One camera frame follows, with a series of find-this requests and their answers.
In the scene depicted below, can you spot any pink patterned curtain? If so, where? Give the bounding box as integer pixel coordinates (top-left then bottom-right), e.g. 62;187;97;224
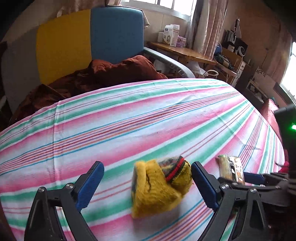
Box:
185;0;228;59

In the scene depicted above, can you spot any white product box on table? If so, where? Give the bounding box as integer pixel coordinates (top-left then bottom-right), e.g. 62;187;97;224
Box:
157;24;187;48

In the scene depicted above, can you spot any wooden side table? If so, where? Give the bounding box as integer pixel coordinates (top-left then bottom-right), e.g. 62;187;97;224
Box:
147;42;217;66

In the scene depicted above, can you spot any white bed rail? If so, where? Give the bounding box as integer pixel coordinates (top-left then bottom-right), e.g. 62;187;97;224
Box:
143;47;195;78

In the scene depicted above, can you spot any snack bar packet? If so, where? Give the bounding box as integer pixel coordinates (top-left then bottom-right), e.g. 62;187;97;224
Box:
217;155;245;185

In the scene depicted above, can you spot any striped pink green bedsheet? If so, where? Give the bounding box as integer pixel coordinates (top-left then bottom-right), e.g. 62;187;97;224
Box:
1;79;285;240

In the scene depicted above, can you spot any dark red blanket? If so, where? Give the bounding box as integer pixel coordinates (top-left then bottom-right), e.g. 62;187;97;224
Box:
9;55;167;126

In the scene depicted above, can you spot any cluttered wooden shelf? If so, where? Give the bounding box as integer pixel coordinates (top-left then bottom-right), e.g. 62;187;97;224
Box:
214;19;248;87

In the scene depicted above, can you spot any yellow plush toy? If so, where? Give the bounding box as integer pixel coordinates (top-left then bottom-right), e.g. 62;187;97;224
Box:
131;156;193;219

